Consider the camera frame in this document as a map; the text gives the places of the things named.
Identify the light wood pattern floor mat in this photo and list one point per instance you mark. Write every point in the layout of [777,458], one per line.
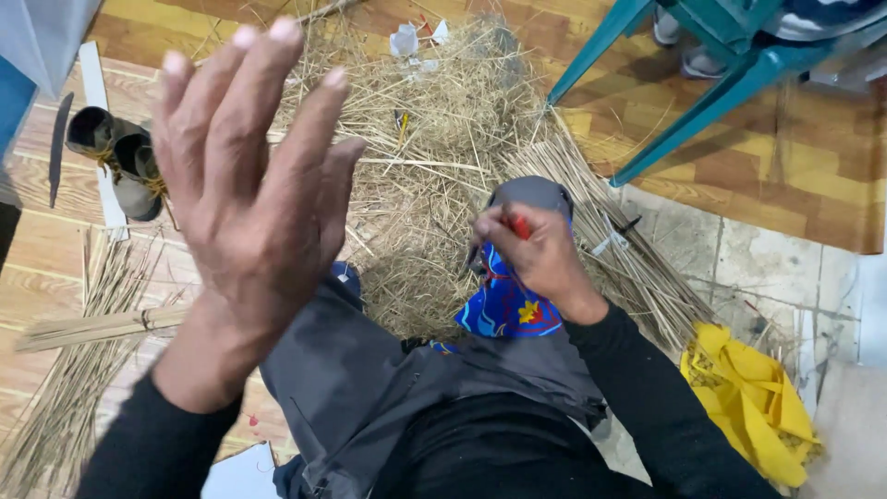
[41,263]

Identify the white flat strip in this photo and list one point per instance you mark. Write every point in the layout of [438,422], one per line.
[93,76]

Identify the olive grey boot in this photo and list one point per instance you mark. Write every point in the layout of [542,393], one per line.
[135,184]
[97,132]

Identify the white paper sheet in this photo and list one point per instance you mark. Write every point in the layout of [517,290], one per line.
[242,475]

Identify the bundle of long straw stalks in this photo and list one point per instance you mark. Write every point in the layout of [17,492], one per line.
[623,277]

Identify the person's grey trousers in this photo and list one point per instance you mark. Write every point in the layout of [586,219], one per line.
[360,388]

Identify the black tool with white tape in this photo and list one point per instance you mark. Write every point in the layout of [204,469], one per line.
[613,239]

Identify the spread of thin straw stalks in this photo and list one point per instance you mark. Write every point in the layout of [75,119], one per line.
[76,395]

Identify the person's right fingers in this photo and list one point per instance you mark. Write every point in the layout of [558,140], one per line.
[499,239]

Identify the dark blue small object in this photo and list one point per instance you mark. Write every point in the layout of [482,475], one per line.
[346,277]

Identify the tied straw bundle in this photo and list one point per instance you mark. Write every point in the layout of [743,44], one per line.
[90,329]

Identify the teal plastic chair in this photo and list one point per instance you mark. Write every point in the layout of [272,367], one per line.
[727,83]

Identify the person's left hand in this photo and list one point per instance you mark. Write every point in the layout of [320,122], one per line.
[242,208]

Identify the dark wood pattern floor mat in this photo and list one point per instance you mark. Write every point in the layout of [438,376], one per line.
[762,173]

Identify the grey and blue fabric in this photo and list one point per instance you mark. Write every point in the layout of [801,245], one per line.
[38,38]

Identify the blue patterned cloth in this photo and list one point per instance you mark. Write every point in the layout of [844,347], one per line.
[502,308]

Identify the dark metal blade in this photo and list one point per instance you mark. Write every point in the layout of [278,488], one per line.
[59,145]

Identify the person's right hand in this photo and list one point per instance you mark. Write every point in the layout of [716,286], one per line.
[547,267]

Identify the white plastic scrap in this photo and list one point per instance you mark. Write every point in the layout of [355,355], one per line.
[423,68]
[403,40]
[440,31]

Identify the heap of loose straw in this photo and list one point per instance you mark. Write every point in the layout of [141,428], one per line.
[443,180]

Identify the yellow plastic bag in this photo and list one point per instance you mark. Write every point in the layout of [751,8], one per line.
[752,409]

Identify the person's black shirt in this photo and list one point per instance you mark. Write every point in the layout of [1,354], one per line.
[499,450]

